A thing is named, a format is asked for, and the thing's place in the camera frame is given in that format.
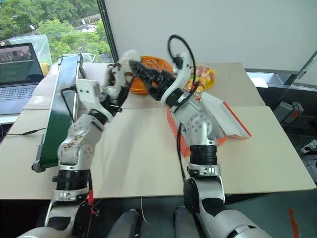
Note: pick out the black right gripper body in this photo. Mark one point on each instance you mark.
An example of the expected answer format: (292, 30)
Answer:
(162, 84)

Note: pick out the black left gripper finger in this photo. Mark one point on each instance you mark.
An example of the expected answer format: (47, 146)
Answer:
(121, 93)
(106, 80)

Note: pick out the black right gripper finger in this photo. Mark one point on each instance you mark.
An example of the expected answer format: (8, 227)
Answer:
(146, 79)
(146, 69)

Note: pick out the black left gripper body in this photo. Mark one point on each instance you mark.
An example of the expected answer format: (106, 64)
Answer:
(110, 104)

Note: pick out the white shoe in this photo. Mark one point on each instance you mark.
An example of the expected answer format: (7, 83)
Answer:
(119, 72)

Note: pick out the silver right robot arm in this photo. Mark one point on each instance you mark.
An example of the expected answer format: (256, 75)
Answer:
(200, 129)

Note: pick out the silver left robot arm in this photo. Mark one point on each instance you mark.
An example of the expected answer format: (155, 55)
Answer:
(76, 143)

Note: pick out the orange shoebox with white inside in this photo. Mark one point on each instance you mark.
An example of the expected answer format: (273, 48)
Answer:
(223, 111)

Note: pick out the green conveyor belt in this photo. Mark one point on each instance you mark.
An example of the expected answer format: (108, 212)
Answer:
(64, 74)

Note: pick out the pile of colourful candies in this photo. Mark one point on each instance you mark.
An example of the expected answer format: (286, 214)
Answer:
(210, 84)

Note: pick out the yellow soft object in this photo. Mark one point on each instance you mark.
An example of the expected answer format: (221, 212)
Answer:
(44, 68)

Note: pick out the clear plastic bag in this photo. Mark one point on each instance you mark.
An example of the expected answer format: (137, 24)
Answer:
(40, 47)

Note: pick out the grey laptop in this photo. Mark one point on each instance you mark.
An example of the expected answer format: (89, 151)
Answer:
(17, 74)

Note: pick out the dark rounded shape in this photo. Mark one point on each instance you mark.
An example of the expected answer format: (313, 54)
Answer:
(127, 223)

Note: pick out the grey box with red part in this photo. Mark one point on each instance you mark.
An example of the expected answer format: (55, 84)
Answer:
(284, 111)

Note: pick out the grey white device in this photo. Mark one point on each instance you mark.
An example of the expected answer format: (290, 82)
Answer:
(309, 146)

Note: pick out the red floor tape strip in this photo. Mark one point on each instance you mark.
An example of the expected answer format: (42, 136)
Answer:
(294, 223)

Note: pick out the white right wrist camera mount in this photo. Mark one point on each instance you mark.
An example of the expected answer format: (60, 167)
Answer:
(182, 74)

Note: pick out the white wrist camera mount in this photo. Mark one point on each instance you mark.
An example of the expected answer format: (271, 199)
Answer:
(182, 74)
(86, 91)

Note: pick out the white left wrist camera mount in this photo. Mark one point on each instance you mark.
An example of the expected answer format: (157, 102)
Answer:
(86, 91)

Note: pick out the black window frame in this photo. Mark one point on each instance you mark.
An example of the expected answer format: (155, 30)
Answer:
(107, 29)

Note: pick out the aluminium frame profile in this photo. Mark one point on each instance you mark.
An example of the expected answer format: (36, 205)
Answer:
(303, 69)

